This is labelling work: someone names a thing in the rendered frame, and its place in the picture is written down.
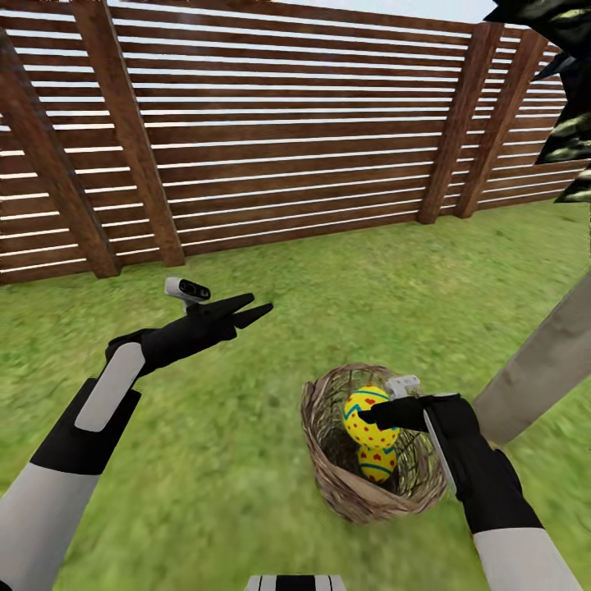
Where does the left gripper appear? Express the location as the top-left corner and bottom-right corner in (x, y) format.
(163, 293), (273, 359)

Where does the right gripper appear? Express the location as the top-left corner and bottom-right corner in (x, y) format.
(358, 394), (423, 434)

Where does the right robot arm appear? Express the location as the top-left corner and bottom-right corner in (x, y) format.
(358, 374), (584, 591)

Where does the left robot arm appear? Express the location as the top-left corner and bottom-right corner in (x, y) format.
(0, 277), (273, 591)

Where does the wicker basket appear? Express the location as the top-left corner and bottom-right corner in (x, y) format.
(300, 362), (449, 526)

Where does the easter egg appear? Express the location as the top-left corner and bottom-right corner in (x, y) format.
(345, 441), (403, 483)
(341, 383), (401, 449)

